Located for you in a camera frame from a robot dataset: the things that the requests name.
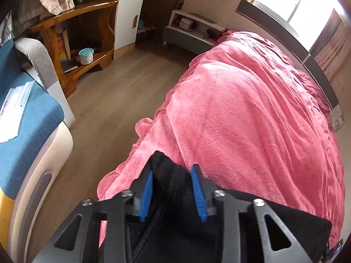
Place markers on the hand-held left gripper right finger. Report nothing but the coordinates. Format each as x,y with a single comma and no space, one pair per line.
198,194

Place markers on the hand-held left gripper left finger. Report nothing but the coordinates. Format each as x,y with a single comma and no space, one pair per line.
145,194

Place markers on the black pants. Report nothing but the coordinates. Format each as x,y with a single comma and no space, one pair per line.
170,174

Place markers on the pink fleece blanket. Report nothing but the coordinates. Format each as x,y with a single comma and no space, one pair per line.
246,101

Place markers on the small white floral panel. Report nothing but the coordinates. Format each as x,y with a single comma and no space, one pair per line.
337,119

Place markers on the blue sofa with grey armrest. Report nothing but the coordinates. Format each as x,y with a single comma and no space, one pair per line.
35,115

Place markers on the yellow cushion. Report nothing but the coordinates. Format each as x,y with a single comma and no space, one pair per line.
5,208

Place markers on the black notebook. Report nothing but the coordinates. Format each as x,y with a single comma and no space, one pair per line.
69,66

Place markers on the white pot with teal lid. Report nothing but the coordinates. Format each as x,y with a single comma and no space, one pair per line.
85,57

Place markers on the clear plastic bag with paper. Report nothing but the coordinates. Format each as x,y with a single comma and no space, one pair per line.
15,104

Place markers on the white nightstand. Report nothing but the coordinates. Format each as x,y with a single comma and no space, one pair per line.
189,35

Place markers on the curved wooden shelf unit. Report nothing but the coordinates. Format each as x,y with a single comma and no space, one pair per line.
82,30

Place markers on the white cabinet with drawer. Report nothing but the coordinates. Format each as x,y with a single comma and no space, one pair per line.
126,19

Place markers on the dark grey headboard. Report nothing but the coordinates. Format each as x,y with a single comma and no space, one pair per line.
277,26

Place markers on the white floral headboard panel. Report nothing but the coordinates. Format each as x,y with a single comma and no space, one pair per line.
208,2

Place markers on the grey hanging cloth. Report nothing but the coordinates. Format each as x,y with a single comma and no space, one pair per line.
23,22

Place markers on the window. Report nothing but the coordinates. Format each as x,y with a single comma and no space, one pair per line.
290,0

